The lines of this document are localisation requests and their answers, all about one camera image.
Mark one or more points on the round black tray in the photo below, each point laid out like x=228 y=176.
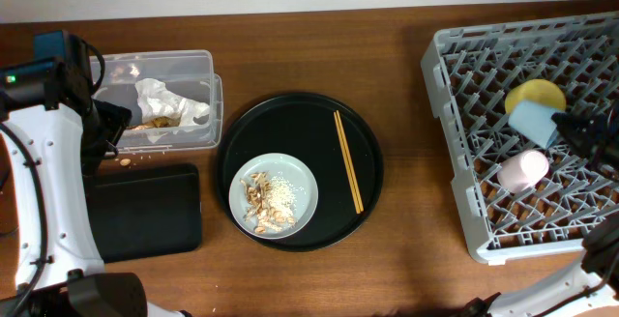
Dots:
x=302 y=125

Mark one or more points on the clear plastic waste bin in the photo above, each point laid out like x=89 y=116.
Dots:
x=122 y=71

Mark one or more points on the grey plate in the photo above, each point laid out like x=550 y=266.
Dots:
x=282 y=165

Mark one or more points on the blue cup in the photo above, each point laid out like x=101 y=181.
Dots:
x=534 y=121

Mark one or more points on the grey dishwasher rack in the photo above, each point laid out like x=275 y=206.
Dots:
x=469 y=72

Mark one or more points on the pink cup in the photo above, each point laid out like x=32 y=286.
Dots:
x=522 y=171

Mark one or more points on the crumpled white tissue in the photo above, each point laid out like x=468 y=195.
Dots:
x=188 y=101

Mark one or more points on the black rectangular tray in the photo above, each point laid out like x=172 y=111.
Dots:
x=145 y=213

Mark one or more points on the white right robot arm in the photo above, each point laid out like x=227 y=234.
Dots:
x=592 y=280

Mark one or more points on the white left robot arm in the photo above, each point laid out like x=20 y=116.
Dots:
x=56 y=133

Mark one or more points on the wooden chopstick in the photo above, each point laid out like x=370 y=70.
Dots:
x=345 y=162
x=350 y=162

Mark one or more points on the food scraps on plate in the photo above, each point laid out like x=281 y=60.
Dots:
x=271 y=203

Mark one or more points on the yellow bowl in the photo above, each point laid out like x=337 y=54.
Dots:
x=540 y=91

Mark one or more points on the gold snack wrapper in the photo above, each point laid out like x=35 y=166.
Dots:
x=157 y=123

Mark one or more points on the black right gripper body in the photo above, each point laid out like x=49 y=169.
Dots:
x=604 y=143

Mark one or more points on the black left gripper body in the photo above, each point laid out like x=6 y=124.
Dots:
x=107 y=127

